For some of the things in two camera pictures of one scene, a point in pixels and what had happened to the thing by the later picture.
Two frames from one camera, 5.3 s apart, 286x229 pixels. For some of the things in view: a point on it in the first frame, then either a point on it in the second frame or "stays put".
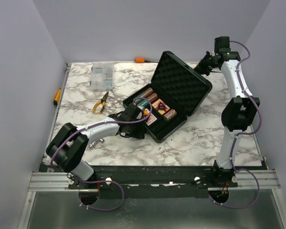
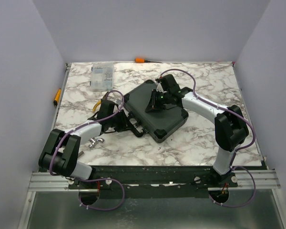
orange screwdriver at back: (140, 60) stays put
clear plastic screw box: (102, 76) stays put
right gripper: (200, 68) -> (153, 107)
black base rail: (153, 181) stays put
